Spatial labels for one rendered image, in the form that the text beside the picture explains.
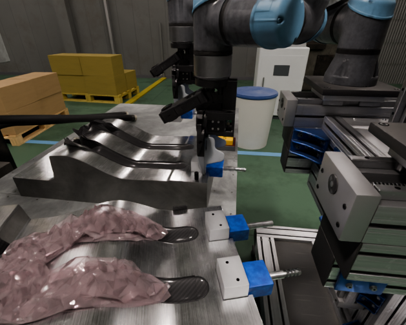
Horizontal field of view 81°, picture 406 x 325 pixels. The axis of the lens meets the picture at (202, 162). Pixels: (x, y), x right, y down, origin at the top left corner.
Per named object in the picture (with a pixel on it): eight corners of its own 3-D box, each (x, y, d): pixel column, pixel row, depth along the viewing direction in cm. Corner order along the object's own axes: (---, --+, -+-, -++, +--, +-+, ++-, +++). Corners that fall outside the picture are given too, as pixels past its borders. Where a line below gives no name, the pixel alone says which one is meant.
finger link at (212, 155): (223, 179, 53) (225, 137, 50) (196, 177, 53) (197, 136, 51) (223, 175, 56) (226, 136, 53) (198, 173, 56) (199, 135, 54)
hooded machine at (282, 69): (295, 121, 346) (319, 6, 277) (252, 119, 355) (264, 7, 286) (288, 107, 407) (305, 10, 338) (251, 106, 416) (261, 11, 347)
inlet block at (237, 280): (290, 268, 41) (295, 247, 39) (304, 296, 37) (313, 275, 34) (215, 280, 39) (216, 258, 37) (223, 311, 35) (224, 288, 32)
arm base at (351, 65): (362, 78, 82) (372, 46, 78) (386, 88, 69) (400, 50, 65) (317, 77, 84) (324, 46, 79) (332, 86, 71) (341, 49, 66)
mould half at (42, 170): (216, 161, 80) (217, 123, 73) (206, 213, 57) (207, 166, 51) (78, 152, 86) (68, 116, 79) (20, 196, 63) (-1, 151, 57)
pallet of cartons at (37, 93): (-45, 144, 278) (-78, 88, 246) (29, 113, 377) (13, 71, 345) (15, 148, 269) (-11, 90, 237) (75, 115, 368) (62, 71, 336)
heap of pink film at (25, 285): (167, 221, 47) (164, 189, 43) (172, 314, 32) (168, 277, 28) (24, 237, 43) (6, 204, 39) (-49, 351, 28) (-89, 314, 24)
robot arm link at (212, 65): (190, 56, 43) (197, 52, 50) (190, 82, 46) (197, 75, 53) (231, 57, 43) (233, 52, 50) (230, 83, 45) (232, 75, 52)
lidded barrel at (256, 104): (269, 135, 301) (276, 86, 271) (272, 153, 259) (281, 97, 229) (230, 133, 309) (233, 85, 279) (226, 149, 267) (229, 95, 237)
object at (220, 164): (244, 173, 61) (246, 155, 59) (244, 184, 57) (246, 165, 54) (194, 169, 63) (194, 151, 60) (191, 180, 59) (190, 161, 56)
